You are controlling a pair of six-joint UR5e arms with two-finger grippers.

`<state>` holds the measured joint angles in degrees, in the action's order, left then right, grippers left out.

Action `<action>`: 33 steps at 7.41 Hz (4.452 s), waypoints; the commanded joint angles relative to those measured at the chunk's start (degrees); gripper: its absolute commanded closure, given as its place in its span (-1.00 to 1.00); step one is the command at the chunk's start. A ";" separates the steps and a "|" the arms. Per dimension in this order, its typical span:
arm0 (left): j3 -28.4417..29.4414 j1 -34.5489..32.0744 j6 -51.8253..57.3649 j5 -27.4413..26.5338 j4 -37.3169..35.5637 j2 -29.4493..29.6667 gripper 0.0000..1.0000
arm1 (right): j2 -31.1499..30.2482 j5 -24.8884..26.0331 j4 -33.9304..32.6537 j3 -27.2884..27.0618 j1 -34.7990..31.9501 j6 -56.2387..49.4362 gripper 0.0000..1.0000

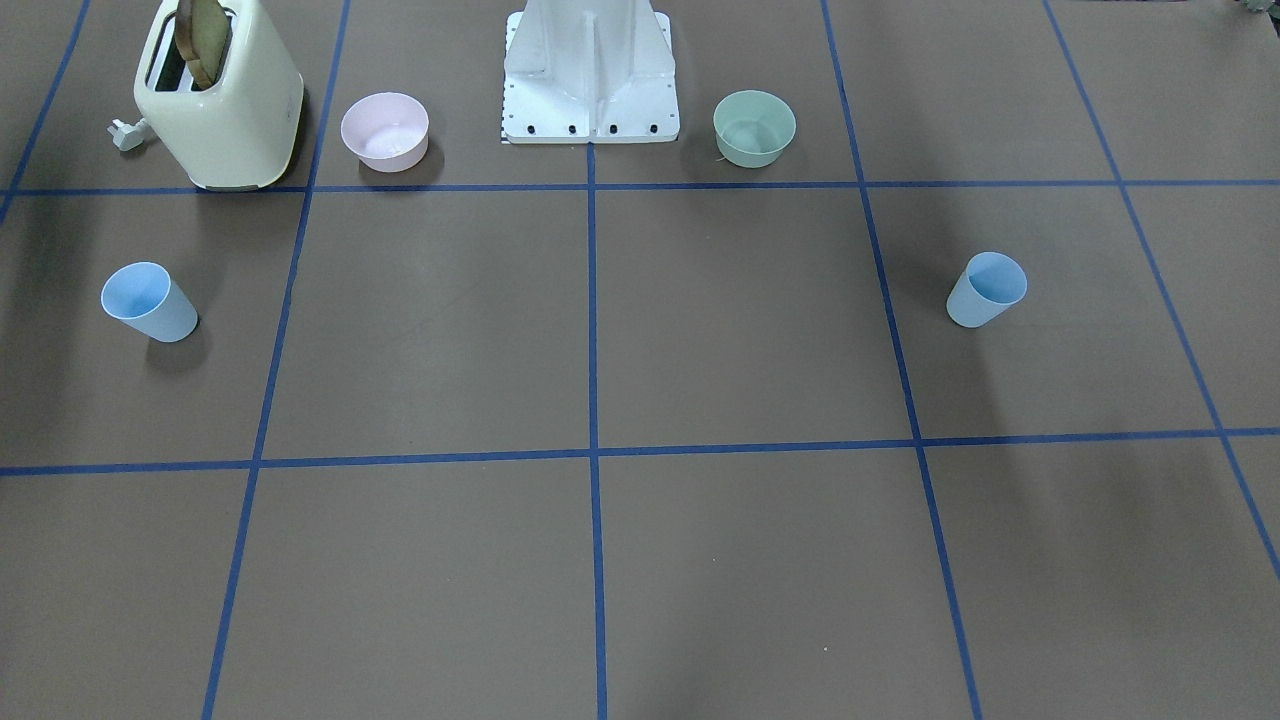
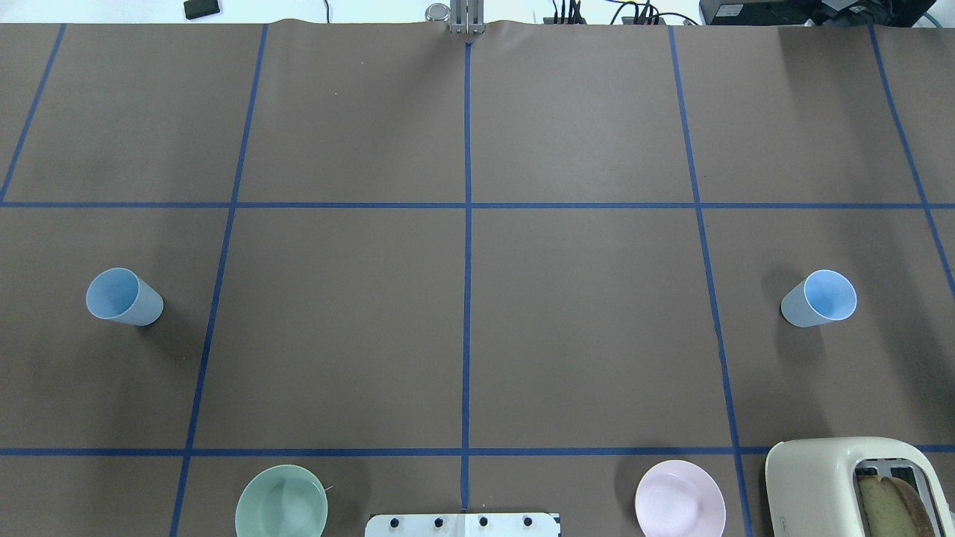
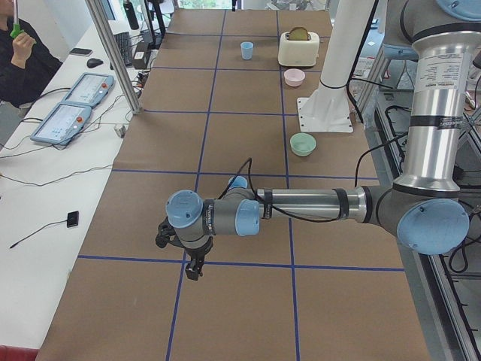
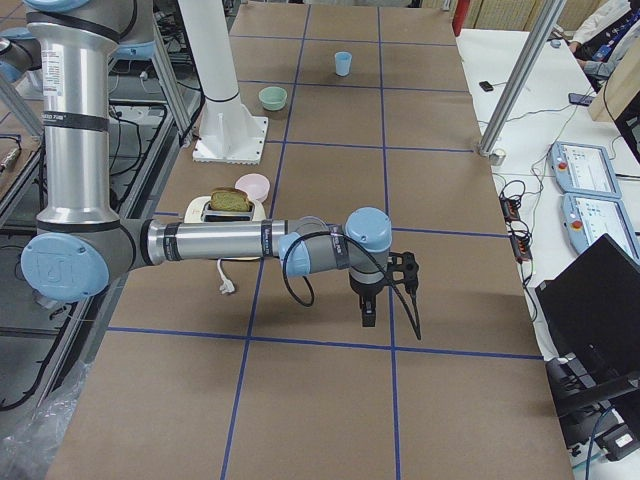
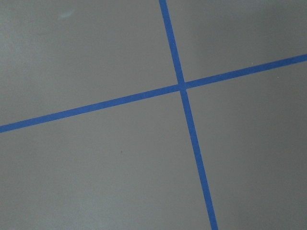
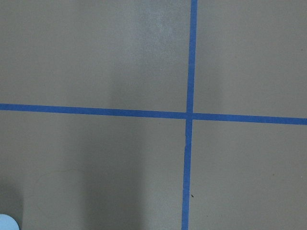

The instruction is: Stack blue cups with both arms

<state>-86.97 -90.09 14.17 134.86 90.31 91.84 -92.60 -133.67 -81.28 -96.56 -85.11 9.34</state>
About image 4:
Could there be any aluminium frame post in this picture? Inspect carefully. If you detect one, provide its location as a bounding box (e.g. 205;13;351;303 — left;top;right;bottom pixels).
477;0;566;166

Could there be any green bowl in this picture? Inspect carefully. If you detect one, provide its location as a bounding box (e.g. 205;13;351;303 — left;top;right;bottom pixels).
258;86;288;111

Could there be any person in white shirt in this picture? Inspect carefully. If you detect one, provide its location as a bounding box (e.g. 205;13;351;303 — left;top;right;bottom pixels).
569;0;639;81

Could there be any black orange usb hub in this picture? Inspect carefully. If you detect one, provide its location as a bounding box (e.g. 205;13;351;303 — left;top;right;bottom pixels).
499;195;533;264

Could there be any bread slice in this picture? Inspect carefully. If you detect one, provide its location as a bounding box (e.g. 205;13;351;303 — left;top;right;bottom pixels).
209;187;251;212

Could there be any teach pendant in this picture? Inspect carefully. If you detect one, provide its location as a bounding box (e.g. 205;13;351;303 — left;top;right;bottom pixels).
547;141;622;199
562;193;639;261

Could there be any white toaster plug cable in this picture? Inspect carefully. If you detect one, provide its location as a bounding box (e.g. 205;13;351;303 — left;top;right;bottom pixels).
215;258;236;296

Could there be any black phone on table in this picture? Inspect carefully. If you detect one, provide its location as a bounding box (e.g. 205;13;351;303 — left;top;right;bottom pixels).
479;81;494;92

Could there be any light blue plastic cup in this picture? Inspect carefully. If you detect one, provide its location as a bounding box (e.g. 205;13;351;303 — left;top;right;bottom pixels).
334;51;352;77

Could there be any pink bowl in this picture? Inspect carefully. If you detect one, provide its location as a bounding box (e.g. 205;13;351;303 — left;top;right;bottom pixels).
235;173;271;203

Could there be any black laptop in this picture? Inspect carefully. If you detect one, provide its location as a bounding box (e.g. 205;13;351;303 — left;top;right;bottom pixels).
535;234;639;373

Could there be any upper teach pendant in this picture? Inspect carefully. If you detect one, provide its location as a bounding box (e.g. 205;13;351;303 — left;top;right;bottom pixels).
547;141;622;199

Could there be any cream toaster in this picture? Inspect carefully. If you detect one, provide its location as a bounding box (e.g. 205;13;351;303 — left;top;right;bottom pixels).
183;195;268;262

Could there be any lower teach pendant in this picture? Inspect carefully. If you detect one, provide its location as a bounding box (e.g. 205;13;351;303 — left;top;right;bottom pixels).
562;193;639;261

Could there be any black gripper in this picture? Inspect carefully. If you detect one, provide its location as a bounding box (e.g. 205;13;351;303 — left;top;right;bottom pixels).
349;269;388;328

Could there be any black camera cable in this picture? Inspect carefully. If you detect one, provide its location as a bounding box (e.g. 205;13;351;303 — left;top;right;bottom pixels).
282;230;424;342

